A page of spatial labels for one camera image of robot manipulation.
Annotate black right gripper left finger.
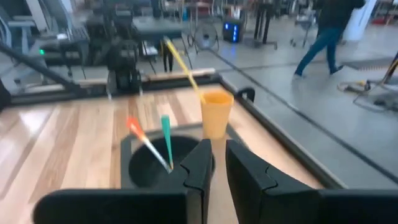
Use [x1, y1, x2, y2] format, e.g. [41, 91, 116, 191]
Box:
[32, 138, 216, 224]

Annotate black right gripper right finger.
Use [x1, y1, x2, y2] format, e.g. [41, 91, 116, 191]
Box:
[225, 139, 398, 224]

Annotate black bowl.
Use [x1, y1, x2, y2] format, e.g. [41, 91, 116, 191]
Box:
[127, 135, 216, 190]

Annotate orange-handled fork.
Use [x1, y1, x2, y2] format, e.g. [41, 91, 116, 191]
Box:
[126, 116, 173, 175]

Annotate green-handled spoon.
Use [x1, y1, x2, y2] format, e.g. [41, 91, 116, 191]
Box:
[160, 114, 175, 170]

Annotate yellow chopstick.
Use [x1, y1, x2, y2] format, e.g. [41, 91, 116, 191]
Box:
[163, 36, 207, 105]

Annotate yellow plastic cup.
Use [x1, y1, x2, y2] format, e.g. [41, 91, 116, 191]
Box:
[200, 90, 235, 141]

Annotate black hook clamp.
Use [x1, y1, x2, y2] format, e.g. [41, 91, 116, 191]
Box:
[236, 86, 256, 104]

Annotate black equipment with green light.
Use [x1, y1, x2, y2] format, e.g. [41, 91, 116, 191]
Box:
[39, 28, 91, 67]

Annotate black box with blue lights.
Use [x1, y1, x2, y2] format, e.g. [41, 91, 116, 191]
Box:
[221, 17, 246, 44]

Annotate round floor fan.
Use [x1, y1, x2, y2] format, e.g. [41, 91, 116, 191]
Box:
[192, 21, 220, 53]

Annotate person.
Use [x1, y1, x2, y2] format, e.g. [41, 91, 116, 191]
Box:
[291, 0, 367, 80]

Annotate black metal table frame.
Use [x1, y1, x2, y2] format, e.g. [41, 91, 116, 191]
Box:
[0, 40, 348, 190]

